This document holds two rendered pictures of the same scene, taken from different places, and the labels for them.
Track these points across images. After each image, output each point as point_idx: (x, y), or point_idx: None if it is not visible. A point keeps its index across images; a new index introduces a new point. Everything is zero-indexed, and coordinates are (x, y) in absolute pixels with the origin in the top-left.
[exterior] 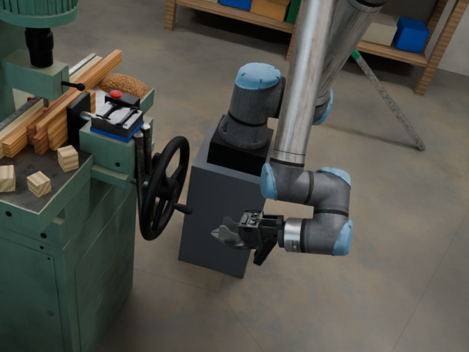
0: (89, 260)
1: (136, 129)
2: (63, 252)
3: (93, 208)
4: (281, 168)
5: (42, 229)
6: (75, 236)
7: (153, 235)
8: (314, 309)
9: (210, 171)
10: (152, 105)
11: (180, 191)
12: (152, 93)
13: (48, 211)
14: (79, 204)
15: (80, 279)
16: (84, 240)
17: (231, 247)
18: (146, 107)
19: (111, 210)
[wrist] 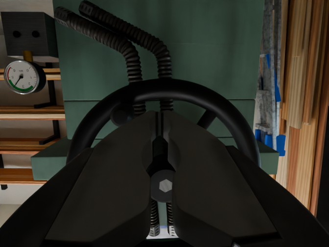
0: (211, 17)
1: (165, 227)
2: (255, 93)
3: (191, 103)
4: None
5: (277, 155)
6: (233, 96)
7: (237, 128)
8: None
9: None
10: (34, 158)
11: (96, 126)
12: (39, 176)
13: (265, 167)
14: (219, 135)
15: (236, 5)
16: (217, 70)
17: (270, 178)
18: (56, 164)
19: (147, 58)
